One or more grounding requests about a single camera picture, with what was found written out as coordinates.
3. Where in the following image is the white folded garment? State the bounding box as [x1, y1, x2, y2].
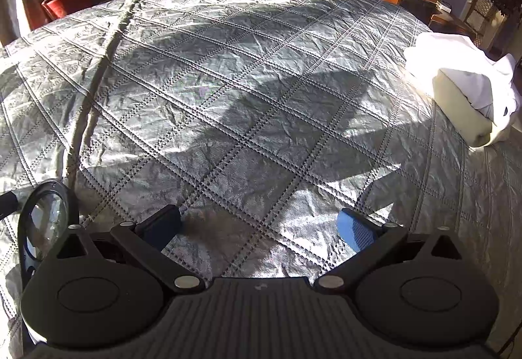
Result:
[404, 32, 522, 140]

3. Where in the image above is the wicker basket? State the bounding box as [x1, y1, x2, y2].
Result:
[465, 0, 506, 54]

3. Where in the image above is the dark drawer cabinet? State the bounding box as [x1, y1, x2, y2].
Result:
[383, 0, 480, 37]

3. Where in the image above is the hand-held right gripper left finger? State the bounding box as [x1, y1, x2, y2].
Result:
[55, 204, 205, 295]

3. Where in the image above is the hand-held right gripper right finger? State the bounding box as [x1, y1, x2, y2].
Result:
[314, 207, 469, 295]

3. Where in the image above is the silver quilted blanket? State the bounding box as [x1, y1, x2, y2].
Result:
[0, 0, 522, 355]

